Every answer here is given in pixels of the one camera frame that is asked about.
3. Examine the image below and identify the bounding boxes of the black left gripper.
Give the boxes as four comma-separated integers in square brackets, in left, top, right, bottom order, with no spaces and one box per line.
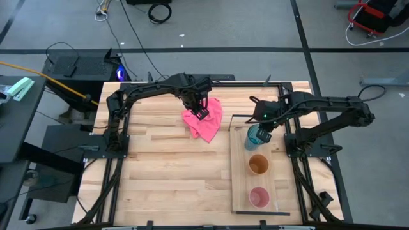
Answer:
[178,73,213,121]

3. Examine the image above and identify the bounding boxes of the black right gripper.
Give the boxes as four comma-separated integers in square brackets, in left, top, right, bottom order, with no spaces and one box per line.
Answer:
[245,100,288,144]

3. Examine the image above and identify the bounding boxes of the large teal plastic cup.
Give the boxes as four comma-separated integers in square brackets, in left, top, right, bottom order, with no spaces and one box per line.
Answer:
[244,124,266,151]

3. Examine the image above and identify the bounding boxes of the medium orange plastic cup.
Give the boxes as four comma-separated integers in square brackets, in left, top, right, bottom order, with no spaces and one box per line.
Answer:
[247,153,270,176]

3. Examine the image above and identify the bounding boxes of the small pink plastic cup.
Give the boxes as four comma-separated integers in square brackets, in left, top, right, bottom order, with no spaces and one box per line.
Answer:
[248,187,271,209]

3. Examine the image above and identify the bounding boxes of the wooden shelf with black brackets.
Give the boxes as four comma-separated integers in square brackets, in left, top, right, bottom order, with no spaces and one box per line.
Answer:
[228,114,291,216]

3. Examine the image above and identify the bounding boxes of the pink cloth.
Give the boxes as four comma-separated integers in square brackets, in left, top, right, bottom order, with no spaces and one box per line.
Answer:
[181,97,224,144]

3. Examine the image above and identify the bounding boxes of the black computer tower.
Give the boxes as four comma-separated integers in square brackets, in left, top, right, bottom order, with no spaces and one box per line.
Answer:
[42,47,129,112]

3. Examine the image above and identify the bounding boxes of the small black box device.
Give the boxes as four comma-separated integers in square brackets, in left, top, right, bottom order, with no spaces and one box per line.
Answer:
[63,57,78,78]

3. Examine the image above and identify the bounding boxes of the red and black cart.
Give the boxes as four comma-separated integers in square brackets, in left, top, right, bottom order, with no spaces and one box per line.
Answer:
[347,0,409,36]

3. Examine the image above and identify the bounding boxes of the mint green stapler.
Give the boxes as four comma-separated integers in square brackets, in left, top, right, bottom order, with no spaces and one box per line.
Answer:
[6,77,35,102]

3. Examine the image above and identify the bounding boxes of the black desk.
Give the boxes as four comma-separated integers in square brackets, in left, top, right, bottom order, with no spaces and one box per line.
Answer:
[0,75,47,164]

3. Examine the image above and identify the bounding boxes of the black metal table frame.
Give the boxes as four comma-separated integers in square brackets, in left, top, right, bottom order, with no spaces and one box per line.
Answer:
[76,73,344,228]

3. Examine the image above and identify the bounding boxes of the black bracket clamp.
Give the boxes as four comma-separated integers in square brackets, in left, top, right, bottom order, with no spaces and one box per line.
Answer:
[311,190,335,221]

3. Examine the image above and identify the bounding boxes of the long black floor cable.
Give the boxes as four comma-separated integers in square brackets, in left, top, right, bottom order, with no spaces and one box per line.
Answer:
[119,0,169,81]

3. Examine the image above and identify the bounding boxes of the coiled black cable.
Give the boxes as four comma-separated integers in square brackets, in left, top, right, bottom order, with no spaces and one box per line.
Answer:
[148,2,173,25]

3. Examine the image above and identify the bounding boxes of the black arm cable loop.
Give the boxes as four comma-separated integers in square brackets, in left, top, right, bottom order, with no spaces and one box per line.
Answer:
[357,84,387,102]

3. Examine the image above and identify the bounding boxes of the white plug with cables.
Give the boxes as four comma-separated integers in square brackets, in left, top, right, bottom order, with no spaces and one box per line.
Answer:
[94,0,112,22]

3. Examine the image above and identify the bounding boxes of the white floor cable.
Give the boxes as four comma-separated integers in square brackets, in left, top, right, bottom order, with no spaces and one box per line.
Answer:
[344,21,409,47]

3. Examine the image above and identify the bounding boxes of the yellow cable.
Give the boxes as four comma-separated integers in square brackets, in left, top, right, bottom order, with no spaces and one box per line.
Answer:
[0,61,99,106]

